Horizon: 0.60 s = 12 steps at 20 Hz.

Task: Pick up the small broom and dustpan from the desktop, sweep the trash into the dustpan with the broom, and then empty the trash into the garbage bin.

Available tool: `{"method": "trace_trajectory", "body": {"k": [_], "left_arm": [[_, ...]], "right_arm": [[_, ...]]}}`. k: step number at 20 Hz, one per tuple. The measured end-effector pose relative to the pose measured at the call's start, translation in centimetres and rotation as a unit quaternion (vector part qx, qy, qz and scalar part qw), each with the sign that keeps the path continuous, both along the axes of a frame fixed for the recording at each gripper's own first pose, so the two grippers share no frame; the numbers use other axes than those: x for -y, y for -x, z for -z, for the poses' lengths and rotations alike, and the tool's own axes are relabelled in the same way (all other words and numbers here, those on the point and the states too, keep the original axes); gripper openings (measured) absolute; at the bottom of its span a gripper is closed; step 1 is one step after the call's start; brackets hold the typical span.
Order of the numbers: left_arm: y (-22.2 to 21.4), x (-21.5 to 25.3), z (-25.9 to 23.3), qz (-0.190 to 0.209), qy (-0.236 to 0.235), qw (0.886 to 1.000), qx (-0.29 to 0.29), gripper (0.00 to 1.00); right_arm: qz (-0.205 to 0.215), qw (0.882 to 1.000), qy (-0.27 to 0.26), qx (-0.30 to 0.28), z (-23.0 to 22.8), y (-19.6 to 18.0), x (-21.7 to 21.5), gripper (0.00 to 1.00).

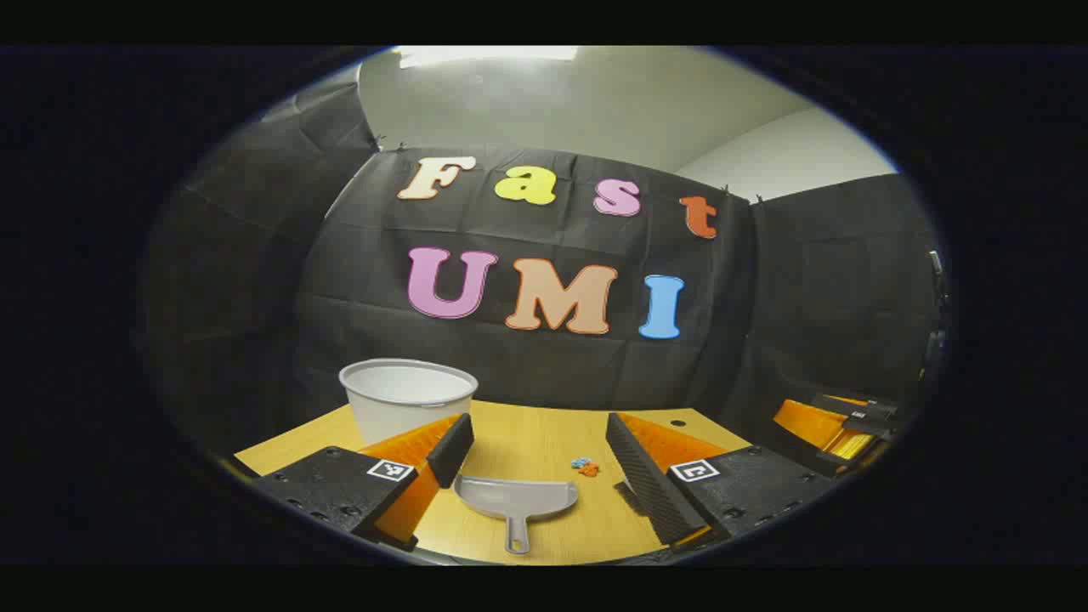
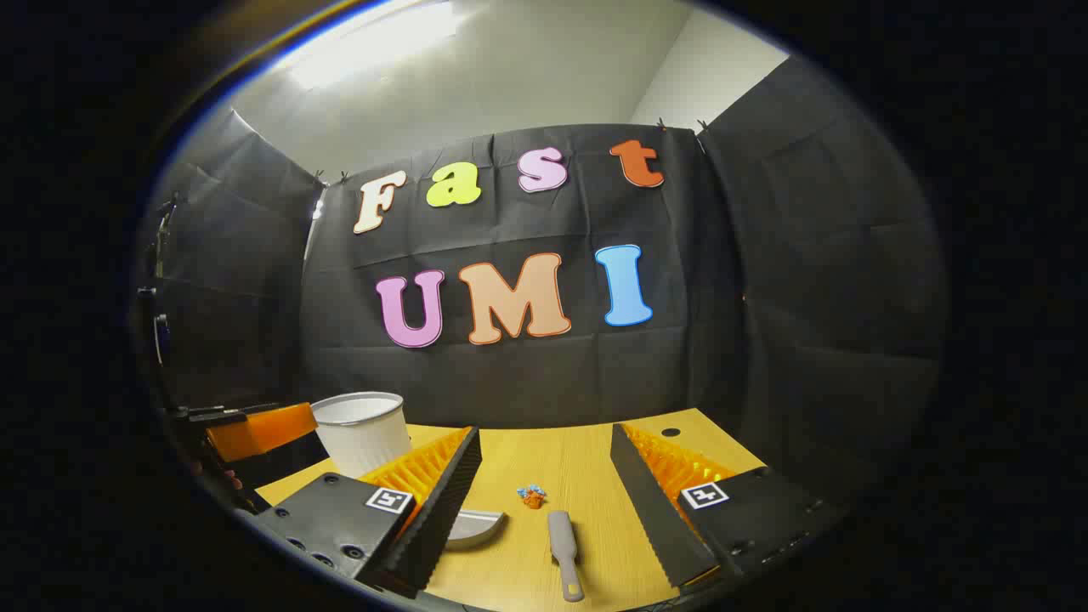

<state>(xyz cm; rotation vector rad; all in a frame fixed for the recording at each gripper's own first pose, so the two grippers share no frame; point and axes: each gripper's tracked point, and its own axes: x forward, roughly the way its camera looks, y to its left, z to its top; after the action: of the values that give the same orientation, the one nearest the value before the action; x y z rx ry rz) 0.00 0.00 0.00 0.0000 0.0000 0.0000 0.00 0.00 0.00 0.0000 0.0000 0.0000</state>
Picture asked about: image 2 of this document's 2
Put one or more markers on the blue paper scrap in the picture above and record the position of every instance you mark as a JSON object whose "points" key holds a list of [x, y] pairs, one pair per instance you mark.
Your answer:
{"points": [[525, 490]]}

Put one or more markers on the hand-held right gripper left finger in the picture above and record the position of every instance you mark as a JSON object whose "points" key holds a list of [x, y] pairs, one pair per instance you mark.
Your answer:
{"points": [[446, 510]]}

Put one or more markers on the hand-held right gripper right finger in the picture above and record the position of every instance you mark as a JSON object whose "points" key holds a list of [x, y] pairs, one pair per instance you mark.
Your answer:
{"points": [[654, 510]]}

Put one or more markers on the wooden desktop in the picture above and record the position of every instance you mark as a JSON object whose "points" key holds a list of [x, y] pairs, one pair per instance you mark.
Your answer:
{"points": [[544, 450]]}

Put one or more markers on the black backdrop cloth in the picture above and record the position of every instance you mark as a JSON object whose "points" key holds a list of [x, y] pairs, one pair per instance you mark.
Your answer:
{"points": [[527, 374]]}

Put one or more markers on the black tripod stand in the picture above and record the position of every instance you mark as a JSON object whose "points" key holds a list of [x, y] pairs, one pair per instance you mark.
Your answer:
{"points": [[160, 331]]}

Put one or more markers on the grey plastic dustpan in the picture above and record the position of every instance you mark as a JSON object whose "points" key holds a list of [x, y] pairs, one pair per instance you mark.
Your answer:
{"points": [[476, 527]]}

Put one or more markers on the orange paper scrap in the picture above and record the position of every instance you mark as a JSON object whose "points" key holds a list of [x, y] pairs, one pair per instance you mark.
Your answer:
{"points": [[533, 501]]}

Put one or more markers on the small grey broom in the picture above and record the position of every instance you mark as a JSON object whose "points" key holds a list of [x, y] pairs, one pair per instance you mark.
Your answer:
{"points": [[563, 544]]}

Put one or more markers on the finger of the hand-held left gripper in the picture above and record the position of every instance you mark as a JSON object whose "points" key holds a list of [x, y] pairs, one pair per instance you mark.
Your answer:
{"points": [[263, 429]]}

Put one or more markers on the white ribbed garbage bin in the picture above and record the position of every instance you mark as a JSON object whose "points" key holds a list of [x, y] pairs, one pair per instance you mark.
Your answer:
{"points": [[365, 433]]}

